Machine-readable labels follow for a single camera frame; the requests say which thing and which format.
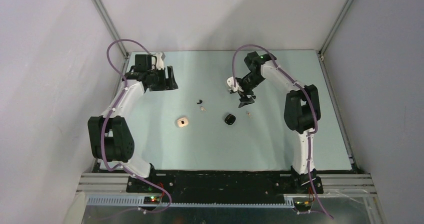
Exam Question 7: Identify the controller board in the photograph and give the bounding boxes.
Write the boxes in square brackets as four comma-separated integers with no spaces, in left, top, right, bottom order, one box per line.
[294,201,314,212]
[143,196,162,205]

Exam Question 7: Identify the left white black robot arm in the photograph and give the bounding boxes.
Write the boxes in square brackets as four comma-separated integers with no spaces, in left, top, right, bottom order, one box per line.
[87,52,178,192]

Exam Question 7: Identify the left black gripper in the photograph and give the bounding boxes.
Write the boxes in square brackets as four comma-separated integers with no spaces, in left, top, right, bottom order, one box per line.
[147,66,178,92]

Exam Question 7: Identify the right controller board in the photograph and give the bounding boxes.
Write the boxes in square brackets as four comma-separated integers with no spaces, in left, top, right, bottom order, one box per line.
[294,201,314,212]

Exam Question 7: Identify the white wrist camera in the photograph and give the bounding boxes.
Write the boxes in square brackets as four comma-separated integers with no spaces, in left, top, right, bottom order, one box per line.
[226,76,240,93]
[152,52,165,70]

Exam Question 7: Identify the right corner aluminium post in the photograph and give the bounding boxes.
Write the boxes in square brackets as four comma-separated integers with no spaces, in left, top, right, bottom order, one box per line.
[318,0,355,56]

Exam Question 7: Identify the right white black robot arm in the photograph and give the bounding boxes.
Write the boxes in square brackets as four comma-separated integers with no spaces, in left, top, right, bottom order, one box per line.
[225,51,321,193]

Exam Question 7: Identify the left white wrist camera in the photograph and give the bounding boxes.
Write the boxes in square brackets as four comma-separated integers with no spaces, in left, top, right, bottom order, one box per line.
[152,52,165,70]

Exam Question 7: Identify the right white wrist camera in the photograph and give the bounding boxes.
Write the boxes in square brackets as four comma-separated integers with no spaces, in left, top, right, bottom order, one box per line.
[226,76,240,93]

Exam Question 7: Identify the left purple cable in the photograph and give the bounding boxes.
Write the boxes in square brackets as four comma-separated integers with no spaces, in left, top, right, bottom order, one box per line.
[100,39,173,214]

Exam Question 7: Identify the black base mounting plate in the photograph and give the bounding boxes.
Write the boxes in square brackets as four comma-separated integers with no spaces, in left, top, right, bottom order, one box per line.
[126,170,324,204]

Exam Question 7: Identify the black earbud charging case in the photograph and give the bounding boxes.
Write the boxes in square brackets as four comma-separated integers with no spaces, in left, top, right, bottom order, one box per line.
[224,114,236,125]

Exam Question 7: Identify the corner aluminium post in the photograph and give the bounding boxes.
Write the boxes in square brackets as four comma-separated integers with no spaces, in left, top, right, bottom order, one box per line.
[318,0,355,56]
[91,0,121,41]

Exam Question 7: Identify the beige earbud charging case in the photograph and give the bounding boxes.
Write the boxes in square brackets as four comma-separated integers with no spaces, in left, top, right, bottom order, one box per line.
[176,117,190,128]

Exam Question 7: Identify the left controller board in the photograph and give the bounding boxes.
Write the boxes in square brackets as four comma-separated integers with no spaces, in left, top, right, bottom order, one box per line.
[143,196,162,205]

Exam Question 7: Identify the left corner aluminium post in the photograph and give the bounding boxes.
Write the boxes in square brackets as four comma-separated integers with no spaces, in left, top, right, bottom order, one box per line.
[91,0,121,41]

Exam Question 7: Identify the grey slotted cable duct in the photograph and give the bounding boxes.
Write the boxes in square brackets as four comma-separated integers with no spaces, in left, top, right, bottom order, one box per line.
[86,195,295,209]

